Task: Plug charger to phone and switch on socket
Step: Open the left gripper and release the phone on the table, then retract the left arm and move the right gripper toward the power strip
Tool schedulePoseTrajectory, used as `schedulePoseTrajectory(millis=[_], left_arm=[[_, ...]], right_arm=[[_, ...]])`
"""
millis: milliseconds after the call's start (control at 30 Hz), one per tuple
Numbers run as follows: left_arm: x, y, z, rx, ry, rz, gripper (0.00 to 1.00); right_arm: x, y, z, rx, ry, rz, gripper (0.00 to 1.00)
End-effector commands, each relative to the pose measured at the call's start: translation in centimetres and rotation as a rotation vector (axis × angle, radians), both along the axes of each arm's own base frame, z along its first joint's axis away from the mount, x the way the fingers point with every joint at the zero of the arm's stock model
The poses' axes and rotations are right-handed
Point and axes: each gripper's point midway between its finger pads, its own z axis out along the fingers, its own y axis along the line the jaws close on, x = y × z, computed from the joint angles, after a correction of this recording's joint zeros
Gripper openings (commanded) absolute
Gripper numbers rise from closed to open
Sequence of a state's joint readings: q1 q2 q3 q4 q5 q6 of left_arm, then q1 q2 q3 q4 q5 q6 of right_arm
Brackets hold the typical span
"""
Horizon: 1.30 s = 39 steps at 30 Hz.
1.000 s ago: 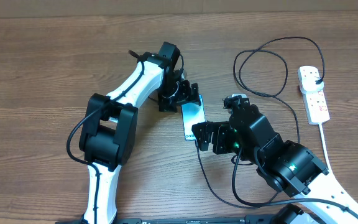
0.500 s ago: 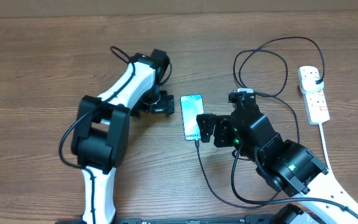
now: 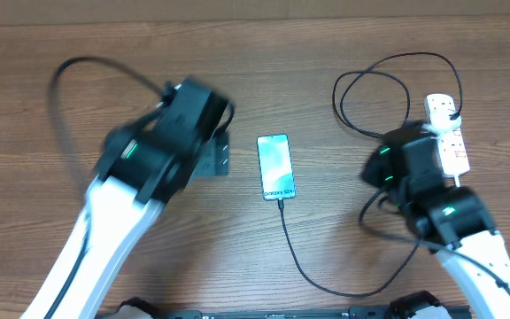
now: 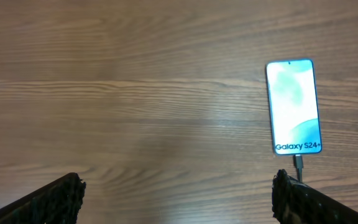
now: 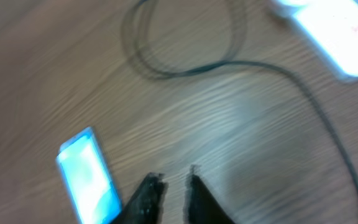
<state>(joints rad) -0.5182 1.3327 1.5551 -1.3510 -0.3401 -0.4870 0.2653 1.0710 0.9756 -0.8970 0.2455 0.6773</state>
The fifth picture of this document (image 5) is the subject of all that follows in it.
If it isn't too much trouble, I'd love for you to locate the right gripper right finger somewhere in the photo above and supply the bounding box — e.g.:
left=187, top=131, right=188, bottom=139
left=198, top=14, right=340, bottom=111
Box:
left=185, top=165, right=235, bottom=224

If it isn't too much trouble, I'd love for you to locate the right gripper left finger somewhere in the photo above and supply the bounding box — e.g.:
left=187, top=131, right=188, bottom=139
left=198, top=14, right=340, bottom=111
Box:
left=110, top=172, right=167, bottom=224

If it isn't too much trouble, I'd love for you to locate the Galaxy smartphone with blue screen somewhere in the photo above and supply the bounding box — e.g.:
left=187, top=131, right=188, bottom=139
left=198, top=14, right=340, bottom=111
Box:
left=55, top=127, right=122, bottom=224

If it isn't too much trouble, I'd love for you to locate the black USB charging cable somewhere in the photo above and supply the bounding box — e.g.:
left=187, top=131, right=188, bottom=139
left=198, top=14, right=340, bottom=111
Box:
left=120, top=0, right=358, bottom=224

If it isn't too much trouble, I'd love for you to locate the white power strip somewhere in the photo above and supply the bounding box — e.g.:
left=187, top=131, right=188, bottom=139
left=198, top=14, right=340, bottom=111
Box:
left=269, top=0, right=358, bottom=80

